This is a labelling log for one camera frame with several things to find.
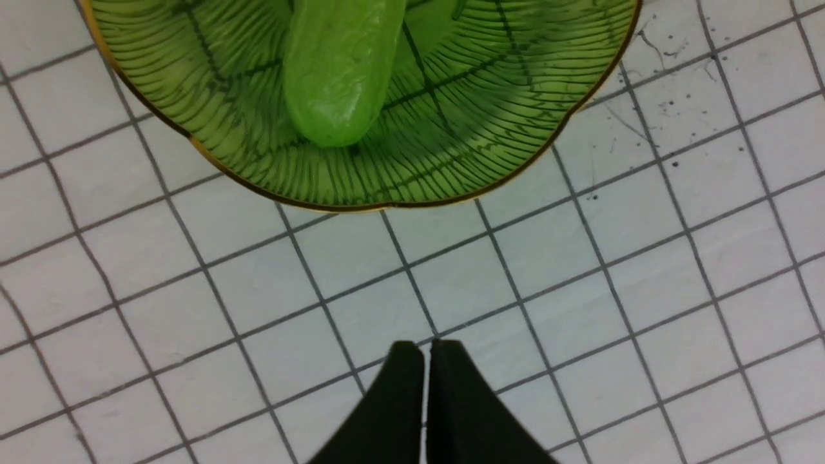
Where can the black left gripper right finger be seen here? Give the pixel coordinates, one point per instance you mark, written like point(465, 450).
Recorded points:
point(466, 422)

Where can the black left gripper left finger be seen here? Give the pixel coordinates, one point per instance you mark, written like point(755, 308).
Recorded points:
point(385, 426)

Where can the green cucumber toy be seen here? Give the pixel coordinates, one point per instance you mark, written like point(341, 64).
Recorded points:
point(338, 64)

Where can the green glass plate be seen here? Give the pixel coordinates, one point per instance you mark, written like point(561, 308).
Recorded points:
point(480, 89)

